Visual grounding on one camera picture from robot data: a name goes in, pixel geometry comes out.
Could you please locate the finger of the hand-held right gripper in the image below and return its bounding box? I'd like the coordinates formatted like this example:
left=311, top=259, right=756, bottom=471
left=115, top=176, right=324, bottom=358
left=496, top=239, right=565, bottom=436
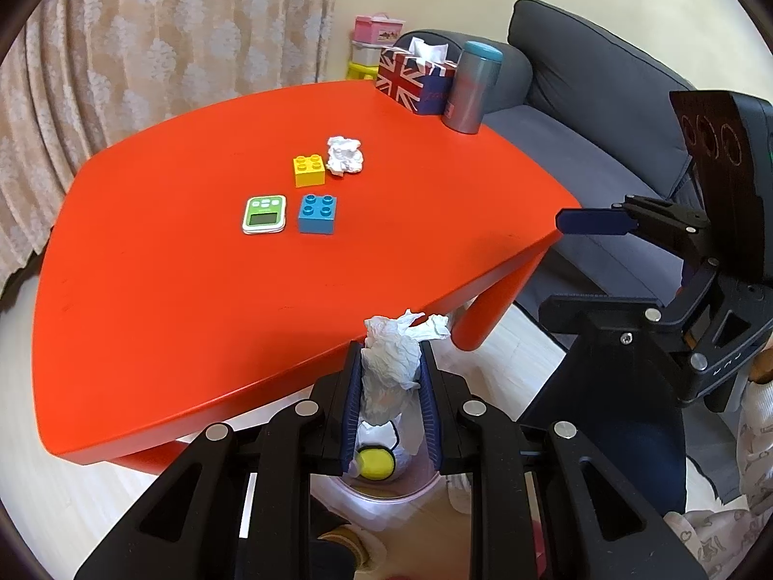
left=537, top=291, right=687, bottom=347
left=553, top=193, right=712, bottom=256

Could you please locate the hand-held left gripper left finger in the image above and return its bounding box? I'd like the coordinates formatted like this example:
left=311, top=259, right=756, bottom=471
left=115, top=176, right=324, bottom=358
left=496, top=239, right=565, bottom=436
left=72, top=341, right=367, bottom=580

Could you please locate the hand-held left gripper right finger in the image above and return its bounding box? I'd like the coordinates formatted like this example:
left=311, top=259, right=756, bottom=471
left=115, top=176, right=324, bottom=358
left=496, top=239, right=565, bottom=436
left=418, top=341, right=709, bottom=580

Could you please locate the white tissue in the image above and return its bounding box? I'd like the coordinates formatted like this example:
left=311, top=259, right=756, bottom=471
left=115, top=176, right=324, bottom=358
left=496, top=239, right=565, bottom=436
left=324, top=135, right=367, bottom=178
left=361, top=308, right=451, bottom=393

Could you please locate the clear plastic bin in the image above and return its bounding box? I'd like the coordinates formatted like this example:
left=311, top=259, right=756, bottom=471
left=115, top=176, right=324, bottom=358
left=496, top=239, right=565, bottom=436
left=310, top=368, right=473, bottom=518

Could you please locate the person's right forearm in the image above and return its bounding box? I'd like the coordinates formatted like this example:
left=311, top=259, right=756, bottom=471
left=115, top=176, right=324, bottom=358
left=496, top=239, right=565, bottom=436
left=735, top=375, right=773, bottom=499

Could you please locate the grey sofa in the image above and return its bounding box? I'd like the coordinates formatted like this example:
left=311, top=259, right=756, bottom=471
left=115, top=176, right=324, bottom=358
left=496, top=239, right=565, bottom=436
left=392, top=0, right=726, bottom=339

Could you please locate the black slipper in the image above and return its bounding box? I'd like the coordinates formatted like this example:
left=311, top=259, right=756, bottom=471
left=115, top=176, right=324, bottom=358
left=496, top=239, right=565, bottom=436
left=310, top=495, right=387, bottom=580

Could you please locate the grey tumbler with blue lid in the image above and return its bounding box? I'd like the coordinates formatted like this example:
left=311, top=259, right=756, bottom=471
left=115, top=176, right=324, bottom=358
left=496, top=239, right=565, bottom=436
left=440, top=40, right=504, bottom=135

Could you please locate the blue toy brick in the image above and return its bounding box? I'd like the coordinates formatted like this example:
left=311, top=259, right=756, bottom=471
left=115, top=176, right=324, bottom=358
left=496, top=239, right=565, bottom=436
left=297, top=192, right=338, bottom=235

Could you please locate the green white digital timer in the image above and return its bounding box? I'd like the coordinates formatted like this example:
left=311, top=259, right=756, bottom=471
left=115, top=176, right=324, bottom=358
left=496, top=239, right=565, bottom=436
left=241, top=194, right=286, bottom=236

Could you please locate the red table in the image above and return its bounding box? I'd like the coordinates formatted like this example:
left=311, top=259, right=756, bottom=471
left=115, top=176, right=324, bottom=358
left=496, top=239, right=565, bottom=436
left=33, top=80, right=582, bottom=476

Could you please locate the yellow toy brick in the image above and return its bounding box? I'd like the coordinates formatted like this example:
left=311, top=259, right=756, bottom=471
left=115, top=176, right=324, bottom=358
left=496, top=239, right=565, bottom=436
left=292, top=153, right=328, bottom=189

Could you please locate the flag print tissue box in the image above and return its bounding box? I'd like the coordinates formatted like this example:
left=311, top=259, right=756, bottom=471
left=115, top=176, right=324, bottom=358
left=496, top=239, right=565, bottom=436
left=375, top=37, right=463, bottom=117

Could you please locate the person's patterned white clothing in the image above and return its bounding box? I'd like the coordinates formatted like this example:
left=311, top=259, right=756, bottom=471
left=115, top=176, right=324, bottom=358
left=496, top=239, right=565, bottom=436
left=664, top=495, right=769, bottom=580

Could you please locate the pink storage box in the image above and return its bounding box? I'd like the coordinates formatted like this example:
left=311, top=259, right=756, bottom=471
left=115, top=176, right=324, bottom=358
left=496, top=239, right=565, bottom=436
left=354, top=13, right=403, bottom=47

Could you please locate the beige patterned curtain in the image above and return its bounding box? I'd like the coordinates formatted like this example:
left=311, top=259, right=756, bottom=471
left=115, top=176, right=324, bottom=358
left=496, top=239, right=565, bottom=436
left=0, top=0, right=343, bottom=282

